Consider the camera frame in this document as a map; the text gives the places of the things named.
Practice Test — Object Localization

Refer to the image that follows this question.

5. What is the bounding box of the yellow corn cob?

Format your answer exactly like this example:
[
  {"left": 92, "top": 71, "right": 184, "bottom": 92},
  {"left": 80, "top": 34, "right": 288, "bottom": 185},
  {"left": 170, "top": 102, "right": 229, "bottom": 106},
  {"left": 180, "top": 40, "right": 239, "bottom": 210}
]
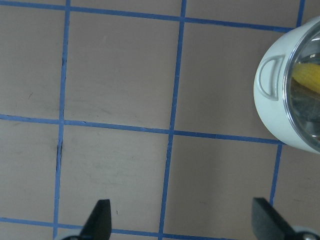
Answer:
[{"left": 292, "top": 63, "right": 320, "bottom": 94}]

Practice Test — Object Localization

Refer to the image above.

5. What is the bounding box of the pale green cooking pot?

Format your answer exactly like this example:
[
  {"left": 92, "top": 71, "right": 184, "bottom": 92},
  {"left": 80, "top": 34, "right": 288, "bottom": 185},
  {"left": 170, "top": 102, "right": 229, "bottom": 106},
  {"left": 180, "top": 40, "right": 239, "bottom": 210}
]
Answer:
[{"left": 253, "top": 16, "right": 320, "bottom": 154}]

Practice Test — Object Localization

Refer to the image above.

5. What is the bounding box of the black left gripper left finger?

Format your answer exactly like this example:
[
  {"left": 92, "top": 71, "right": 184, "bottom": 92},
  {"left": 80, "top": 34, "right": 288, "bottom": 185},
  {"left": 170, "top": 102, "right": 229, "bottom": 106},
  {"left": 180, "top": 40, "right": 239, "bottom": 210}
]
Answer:
[{"left": 79, "top": 199, "right": 112, "bottom": 240}]

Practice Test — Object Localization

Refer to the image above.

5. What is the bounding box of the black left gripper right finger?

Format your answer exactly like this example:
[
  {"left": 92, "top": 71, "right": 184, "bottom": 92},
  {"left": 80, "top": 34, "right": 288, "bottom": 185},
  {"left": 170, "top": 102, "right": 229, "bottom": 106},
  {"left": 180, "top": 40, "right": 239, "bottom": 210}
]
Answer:
[{"left": 251, "top": 197, "right": 299, "bottom": 240}]

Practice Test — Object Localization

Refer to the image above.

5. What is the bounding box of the glass pot lid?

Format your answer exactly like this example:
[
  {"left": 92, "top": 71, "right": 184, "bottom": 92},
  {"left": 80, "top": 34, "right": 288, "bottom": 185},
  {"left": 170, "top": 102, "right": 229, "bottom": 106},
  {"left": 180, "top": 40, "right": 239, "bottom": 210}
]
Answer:
[{"left": 285, "top": 23, "right": 320, "bottom": 147}]

